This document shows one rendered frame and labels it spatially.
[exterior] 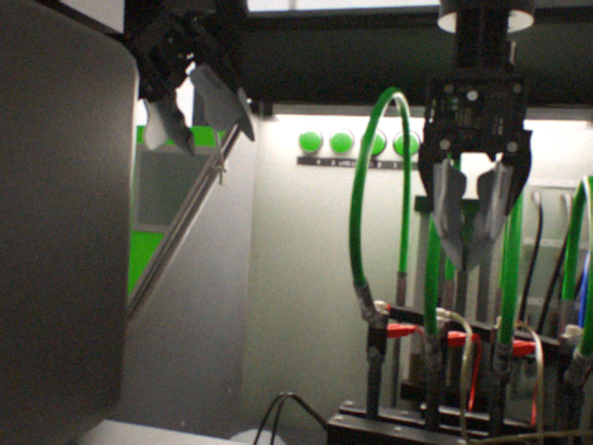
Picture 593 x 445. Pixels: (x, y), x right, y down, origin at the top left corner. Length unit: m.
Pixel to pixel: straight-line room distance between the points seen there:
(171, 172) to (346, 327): 2.68
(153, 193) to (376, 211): 2.76
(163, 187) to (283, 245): 2.61
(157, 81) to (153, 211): 3.26
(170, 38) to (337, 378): 0.79
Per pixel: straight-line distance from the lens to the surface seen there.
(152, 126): 0.62
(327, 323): 1.16
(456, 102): 0.48
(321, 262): 1.15
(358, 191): 0.66
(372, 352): 0.83
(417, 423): 0.89
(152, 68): 0.53
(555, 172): 1.10
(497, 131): 0.47
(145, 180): 3.81
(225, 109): 0.58
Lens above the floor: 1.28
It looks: 3 degrees down
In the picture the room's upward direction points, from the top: 4 degrees clockwise
